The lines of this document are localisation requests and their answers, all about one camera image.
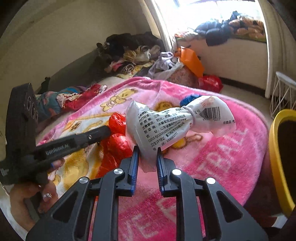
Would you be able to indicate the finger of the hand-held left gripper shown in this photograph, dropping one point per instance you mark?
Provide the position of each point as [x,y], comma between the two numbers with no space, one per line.
[94,135]

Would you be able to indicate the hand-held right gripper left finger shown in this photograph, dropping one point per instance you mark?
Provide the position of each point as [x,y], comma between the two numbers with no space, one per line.
[132,183]

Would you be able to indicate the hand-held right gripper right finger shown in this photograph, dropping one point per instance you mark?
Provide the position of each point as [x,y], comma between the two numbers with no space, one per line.
[161,183]

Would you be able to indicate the red plastic wrapper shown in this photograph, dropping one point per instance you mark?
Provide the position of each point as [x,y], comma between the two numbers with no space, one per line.
[118,143]

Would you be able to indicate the white yellow snack packet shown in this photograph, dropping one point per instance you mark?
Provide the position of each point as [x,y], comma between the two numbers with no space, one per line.
[157,122]

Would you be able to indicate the yellow rimmed black bin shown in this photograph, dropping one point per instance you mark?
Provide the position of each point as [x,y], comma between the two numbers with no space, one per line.
[277,148]

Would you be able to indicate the person's left hand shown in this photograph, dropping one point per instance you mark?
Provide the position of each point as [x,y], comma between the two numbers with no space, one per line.
[20,199]

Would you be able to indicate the red patterned cloth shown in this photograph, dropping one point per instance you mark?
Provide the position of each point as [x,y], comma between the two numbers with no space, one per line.
[81,98]

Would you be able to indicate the colourful floral cloth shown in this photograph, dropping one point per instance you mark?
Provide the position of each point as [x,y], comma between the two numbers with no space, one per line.
[50,99]

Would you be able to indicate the pink printed blanket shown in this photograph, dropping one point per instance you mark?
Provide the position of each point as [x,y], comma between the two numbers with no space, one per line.
[208,157]

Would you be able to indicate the blue crumpled wrapper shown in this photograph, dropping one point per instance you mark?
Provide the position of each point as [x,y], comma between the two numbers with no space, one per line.
[186,100]

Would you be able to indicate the pile of dark clothes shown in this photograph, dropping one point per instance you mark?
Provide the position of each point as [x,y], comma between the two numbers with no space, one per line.
[122,44]

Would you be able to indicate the grey white clothes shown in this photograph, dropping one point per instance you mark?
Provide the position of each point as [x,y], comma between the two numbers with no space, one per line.
[161,62]

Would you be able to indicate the floral fabric bag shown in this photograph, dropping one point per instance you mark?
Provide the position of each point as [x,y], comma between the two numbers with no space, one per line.
[182,75]

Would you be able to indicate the red plastic bag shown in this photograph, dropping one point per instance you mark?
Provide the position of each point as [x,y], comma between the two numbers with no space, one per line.
[211,82]

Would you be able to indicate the orange bag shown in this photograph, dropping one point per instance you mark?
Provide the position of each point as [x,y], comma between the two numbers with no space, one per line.
[192,60]

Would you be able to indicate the cream curtain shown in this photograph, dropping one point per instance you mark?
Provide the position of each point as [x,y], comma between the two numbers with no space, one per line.
[161,27]
[274,46]

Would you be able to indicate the colourful clothes heap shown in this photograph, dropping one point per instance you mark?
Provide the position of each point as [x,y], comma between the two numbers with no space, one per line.
[186,36]

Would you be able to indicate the dark puffy jacket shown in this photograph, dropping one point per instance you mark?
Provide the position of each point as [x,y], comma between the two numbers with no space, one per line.
[215,31]

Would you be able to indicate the clothes on window sill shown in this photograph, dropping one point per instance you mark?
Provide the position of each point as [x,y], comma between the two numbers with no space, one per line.
[249,27]

